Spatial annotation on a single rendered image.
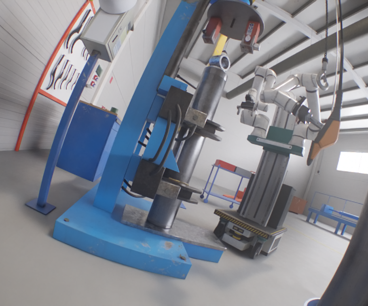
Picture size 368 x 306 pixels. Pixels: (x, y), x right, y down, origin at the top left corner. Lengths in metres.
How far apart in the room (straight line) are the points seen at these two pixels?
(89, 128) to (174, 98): 1.71
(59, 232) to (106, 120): 1.78
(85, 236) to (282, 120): 2.31
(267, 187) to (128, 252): 1.70
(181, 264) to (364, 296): 0.97
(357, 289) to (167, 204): 1.30
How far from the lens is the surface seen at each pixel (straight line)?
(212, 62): 1.78
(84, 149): 2.74
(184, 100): 1.23
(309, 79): 1.83
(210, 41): 2.01
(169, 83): 1.41
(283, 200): 2.44
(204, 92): 1.59
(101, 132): 2.69
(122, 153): 1.49
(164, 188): 1.22
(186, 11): 1.92
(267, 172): 2.41
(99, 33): 1.42
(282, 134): 2.40
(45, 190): 1.53
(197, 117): 1.23
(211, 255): 1.69
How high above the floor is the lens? 0.68
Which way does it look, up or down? 2 degrees up
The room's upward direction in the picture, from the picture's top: 21 degrees clockwise
